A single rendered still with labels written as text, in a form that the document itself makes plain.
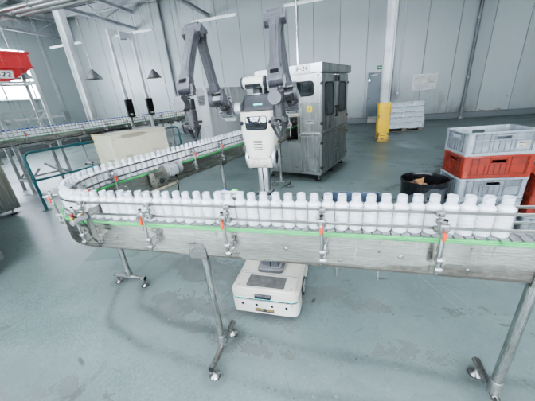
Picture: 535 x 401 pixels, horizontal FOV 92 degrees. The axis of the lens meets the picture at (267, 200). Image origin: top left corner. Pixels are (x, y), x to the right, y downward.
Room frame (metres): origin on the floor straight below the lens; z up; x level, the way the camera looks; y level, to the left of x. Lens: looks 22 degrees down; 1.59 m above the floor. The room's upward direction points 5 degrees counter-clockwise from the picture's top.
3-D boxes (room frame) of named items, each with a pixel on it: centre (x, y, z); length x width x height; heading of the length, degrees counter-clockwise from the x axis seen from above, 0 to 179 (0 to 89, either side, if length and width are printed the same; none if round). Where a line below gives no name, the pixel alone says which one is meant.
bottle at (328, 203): (1.05, -0.27, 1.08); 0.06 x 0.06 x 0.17
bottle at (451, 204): (0.91, -0.72, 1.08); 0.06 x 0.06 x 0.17
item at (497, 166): (2.50, -2.24, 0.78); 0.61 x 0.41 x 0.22; 80
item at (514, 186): (2.50, -2.23, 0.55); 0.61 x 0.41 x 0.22; 81
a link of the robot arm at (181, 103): (1.34, 0.35, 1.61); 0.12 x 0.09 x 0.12; 166
